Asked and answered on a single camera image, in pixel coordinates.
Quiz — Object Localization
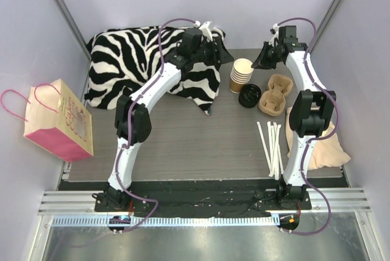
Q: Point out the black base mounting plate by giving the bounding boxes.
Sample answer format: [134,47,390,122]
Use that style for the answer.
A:
[59,178,348,219]

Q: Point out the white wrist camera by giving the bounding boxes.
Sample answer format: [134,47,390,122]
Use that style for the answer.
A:
[269,23,280,46]
[193,21,215,41]

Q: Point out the black cup lid stack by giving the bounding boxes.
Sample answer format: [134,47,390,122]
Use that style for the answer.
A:
[238,84,261,108]

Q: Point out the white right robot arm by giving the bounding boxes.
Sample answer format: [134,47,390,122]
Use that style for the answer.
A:
[252,24,336,209]

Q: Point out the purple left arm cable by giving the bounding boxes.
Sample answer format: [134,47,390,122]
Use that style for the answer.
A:
[115,16,202,234]

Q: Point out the zebra print pillow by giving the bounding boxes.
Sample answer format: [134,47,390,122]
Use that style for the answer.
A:
[84,26,221,115]

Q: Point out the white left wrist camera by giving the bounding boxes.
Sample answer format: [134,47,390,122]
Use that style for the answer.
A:
[193,21,215,41]

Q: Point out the pink paper gift bag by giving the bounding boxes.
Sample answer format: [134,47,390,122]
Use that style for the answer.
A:
[1,79,94,162]

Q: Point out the perforated metal rail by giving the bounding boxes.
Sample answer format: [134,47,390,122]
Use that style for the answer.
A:
[51,214,280,228]

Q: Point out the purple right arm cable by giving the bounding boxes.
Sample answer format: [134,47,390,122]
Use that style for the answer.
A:
[274,17,341,236]

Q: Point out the white wrapped straw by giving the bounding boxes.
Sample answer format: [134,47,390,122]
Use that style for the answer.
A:
[267,121,274,177]
[275,123,286,179]
[257,121,274,177]
[272,122,280,181]

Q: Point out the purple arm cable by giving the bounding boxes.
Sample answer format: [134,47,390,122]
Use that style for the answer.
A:
[115,16,202,234]
[274,17,341,236]

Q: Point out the brown cardboard cup carrier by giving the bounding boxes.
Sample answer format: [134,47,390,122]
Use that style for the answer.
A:
[258,74,294,116]

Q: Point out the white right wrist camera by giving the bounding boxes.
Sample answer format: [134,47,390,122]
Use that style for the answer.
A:
[269,23,280,46]

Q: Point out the stack of paper cups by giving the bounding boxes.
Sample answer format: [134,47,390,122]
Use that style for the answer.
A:
[229,58,254,94]

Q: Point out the beige folded cloth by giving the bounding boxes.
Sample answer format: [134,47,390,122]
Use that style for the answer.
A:
[285,107,351,170]

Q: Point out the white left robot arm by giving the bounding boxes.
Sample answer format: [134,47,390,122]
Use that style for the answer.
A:
[92,27,233,212]

